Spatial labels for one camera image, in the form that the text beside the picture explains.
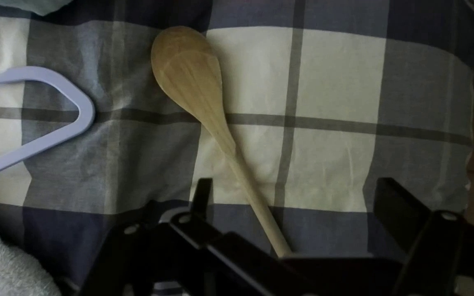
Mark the wooden spoon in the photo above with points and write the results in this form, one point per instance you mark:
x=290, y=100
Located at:
x=184, y=66

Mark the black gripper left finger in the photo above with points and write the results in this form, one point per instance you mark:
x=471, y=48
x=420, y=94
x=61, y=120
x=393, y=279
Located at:
x=202, y=197

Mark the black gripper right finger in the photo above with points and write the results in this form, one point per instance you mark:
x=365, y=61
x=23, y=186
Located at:
x=398, y=215

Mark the plaid bedspread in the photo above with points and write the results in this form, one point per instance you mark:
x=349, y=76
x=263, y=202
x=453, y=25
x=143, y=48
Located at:
x=336, y=71

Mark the white plastic clothes hanger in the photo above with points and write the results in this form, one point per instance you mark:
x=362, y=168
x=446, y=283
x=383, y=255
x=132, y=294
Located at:
x=28, y=148

